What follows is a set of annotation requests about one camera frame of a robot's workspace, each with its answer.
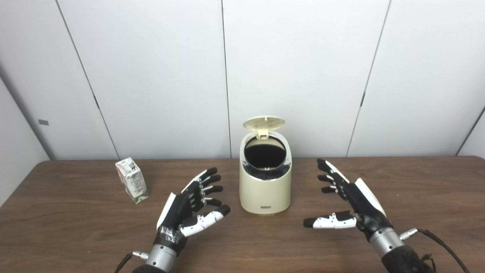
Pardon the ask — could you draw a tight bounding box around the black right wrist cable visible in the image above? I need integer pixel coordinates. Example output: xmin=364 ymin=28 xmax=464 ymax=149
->
xmin=400 ymin=228 xmax=470 ymax=273

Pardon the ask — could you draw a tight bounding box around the white green milk carton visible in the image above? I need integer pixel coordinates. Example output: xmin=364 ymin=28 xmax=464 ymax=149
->
xmin=115 ymin=157 xmax=149 ymax=204

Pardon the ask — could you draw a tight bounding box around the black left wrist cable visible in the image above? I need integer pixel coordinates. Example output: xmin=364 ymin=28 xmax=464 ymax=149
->
xmin=114 ymin=251 xmax=149 ymax=273

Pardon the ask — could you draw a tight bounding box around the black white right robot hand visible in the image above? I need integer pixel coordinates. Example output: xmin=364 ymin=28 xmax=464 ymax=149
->
xmin=303 ymin=158 xmax=394 ymax=241

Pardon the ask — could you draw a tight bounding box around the cream-colored bin body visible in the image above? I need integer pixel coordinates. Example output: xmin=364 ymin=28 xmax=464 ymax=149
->
xmin=239 ymin=130 xmax=292 ymax=217

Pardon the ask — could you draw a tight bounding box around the cream round bin lid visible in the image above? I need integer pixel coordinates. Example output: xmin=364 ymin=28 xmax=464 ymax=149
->
xmin=243 ymin=116 xmax=286 ymax=140

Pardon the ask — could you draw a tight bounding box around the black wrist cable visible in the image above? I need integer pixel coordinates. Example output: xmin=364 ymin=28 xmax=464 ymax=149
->
xmin=114 ymin=251 xmax=149 ymax=273
xmin=400 ymin=228 xmax=470 ymax=273

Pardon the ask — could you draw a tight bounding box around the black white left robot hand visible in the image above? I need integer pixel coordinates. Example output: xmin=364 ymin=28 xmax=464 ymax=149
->
xmin=153 ymin=167 xmax=231 ymax=255

